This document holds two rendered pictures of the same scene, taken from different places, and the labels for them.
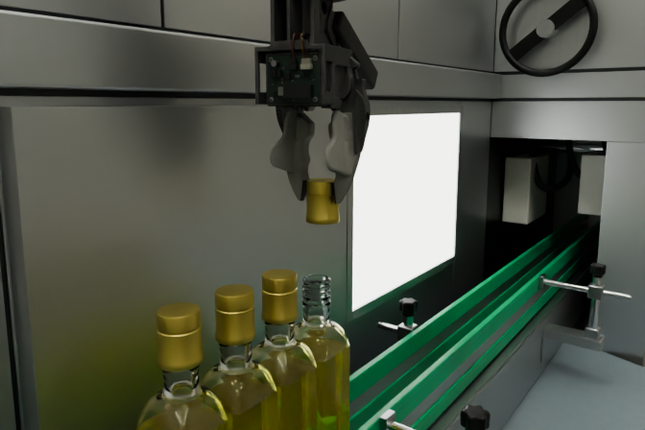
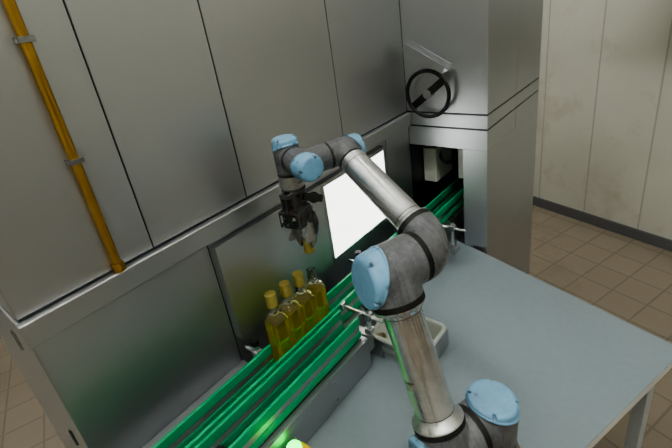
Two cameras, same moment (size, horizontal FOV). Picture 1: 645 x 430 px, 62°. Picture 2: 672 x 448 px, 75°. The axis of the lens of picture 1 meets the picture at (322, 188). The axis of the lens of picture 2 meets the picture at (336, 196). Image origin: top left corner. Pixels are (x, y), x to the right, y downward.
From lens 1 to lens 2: 90 cm
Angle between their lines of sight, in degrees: 16
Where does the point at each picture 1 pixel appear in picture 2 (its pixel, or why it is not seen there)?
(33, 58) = (216, 232)
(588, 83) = (452, 120)
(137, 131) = (246, 237)
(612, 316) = (472, 230)
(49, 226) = (229, 273)
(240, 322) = (287, 292)
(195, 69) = (259, 207)
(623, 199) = (472, 176)
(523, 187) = (433, 163)
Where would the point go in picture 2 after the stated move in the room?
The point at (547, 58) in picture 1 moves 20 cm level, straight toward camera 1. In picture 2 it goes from (431, 106) to (420, 119)
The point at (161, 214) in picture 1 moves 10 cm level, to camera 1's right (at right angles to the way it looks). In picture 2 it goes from (258, 256) to (288, 253)
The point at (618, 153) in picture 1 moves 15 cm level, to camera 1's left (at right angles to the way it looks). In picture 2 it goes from (468, 155) to (433, 159)
